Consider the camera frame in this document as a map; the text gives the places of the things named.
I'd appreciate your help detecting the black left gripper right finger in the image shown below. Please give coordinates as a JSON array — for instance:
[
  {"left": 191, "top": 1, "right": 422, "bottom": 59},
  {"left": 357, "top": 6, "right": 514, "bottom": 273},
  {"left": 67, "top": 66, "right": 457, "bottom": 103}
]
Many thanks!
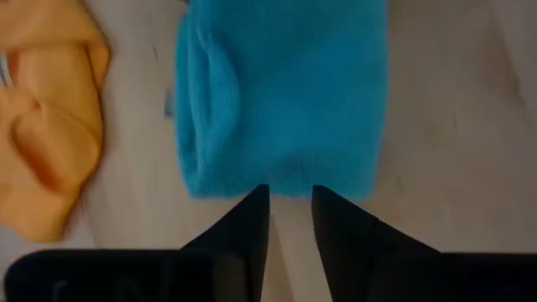
[{"left": 311, "top": 184, "right": 537, "bottom": 302}]

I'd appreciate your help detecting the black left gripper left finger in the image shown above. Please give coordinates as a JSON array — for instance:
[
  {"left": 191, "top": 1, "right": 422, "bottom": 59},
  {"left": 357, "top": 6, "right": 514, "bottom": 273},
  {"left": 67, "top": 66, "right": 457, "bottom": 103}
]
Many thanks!
[{"left": 3, "top": 184, "right": 271, "bottom": 302}]

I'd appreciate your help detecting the orange microfiber towel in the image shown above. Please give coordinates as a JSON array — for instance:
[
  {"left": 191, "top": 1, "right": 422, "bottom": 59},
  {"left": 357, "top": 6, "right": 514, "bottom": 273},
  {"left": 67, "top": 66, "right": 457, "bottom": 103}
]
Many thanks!
[{"left": 0, "top": 0, "right": 112, "bottom": 244}]

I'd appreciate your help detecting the blue microfiber towel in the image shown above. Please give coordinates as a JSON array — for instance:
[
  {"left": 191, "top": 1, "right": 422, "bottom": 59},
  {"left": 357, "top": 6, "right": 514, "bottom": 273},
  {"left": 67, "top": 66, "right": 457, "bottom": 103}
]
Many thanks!
[{"left": 163, "top": 0, "right": 389, "bottom": 201}]

